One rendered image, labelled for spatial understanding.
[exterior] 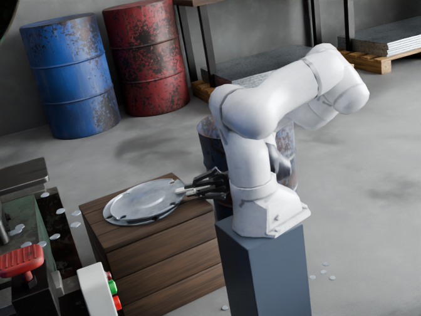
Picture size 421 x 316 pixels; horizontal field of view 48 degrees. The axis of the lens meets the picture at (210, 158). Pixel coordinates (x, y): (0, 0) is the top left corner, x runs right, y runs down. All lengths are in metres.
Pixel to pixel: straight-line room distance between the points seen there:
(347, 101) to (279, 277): 0.51
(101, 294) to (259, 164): 0.51
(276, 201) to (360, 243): 0.81
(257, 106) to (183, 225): 0.69
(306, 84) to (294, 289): 0.58
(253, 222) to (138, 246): 0.49
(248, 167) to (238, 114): 0.16
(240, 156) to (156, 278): 0.67
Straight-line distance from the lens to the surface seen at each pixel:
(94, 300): 0.96
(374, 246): 2.01
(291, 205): 1.31
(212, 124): 2.20
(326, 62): 1.25
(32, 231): 1.16
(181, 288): 1.77
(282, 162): 1.63
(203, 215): 1.67
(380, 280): 1.84
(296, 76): 1.20
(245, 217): 1.26
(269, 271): 1.31
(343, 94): 1.32
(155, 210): 1.66
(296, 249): 1.34
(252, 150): 1.20
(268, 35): 4.98
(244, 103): 1.10
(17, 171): 1.14
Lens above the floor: 1.15
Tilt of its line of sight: 23 degrees down
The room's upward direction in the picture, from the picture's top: 10 degrees counter-clockwise
